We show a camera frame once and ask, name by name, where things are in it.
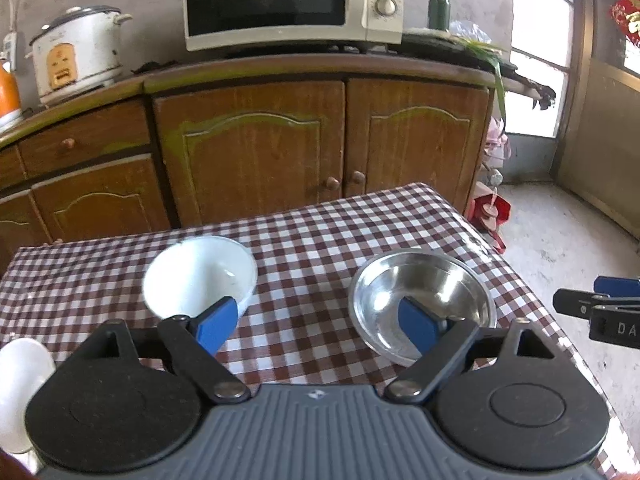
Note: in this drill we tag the green onion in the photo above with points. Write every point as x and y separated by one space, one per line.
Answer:
500 90

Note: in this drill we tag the white bowl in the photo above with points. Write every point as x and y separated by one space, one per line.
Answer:
22 395

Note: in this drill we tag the white rice cooker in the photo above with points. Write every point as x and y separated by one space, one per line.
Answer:
75 55

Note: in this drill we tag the orange electric kettle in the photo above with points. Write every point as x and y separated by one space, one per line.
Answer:
7 95

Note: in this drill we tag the red paper decoration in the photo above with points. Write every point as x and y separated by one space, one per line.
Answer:
627 12

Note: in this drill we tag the black flat cooktop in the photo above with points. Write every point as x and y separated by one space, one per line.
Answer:
440 45

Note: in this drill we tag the dark wooden stick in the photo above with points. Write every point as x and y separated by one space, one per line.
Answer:
530 87

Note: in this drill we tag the brown checkered tablecloth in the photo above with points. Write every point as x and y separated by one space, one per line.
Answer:
310 240

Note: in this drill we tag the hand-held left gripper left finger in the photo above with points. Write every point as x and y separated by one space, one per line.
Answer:
215 325

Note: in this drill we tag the pink plastic bags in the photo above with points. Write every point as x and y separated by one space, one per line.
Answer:
497 140

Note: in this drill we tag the white power adapter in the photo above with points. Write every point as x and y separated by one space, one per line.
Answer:
9 45

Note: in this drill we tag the double-door wooden cabinet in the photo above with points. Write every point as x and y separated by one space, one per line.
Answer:
250 160

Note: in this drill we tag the glass paned door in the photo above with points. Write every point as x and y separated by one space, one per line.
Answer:
600 135

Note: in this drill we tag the clear plastic bag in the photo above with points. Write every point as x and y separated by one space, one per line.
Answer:
467 30

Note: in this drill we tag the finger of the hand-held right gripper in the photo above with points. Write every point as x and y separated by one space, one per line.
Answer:
572 302
617 286

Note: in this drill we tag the stainless steel bowl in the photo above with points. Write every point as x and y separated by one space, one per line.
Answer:
425 280

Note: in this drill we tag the green thermos bottle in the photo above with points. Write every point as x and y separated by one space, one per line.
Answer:
439 10

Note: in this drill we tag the blue patterned bowl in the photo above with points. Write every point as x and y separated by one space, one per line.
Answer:
200 275

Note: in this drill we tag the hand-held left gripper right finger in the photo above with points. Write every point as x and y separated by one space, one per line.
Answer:
417 325

